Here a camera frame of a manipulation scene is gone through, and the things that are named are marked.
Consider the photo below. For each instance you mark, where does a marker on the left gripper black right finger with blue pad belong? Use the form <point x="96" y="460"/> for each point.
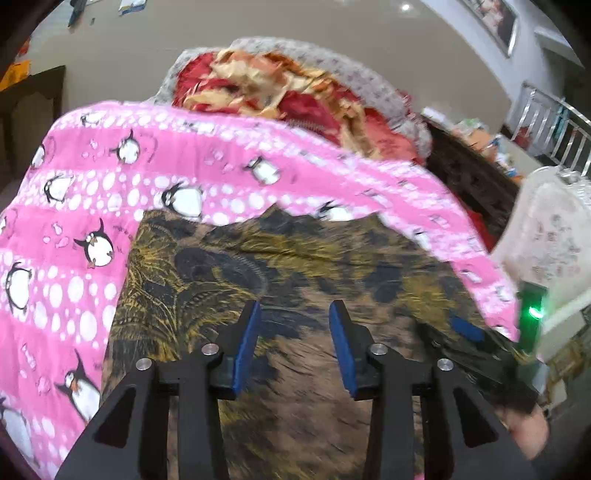
<point x="463" y="437"/>

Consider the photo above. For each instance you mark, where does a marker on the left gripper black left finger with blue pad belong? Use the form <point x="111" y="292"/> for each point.
<point x="127" y="437"/>

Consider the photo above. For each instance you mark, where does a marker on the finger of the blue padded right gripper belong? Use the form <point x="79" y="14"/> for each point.
<point x="467" y="330"/>

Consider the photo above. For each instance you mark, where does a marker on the brown yellow floral batik garment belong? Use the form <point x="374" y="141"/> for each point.
<point x="294" y="420"/>

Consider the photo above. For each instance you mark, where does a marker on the person's hand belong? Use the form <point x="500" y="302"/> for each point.
<point x="529" y="431"/>

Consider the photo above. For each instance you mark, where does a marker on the white upholstered floral chair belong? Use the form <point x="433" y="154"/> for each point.
<point x="547" y="242"/>

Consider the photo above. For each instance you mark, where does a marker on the dark carved wooden headboard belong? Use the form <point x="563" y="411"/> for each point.
<point x="485" y="192"/>

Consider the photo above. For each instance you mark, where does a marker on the cluttered items on nightstand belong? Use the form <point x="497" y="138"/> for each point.
<point x="472" y="133"/>

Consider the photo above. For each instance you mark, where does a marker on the metal railing rack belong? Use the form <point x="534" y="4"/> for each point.
<point x="551" y="130"/>

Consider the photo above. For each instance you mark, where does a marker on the pink penguin print blanket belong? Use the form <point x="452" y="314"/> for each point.
<point x="66" y="236"/>

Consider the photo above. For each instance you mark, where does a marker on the grey floral pillow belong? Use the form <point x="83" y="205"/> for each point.
<point x="365" y="82"/>

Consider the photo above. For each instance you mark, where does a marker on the red and gold floral quilt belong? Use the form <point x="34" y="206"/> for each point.
<point x="274" y="86"/>

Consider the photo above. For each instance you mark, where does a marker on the dark wooden side furniture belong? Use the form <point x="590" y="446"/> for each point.
<point x="28" y="109"/>

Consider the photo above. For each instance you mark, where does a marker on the framed wall picture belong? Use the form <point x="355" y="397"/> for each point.
<point x="500" y="20"/>

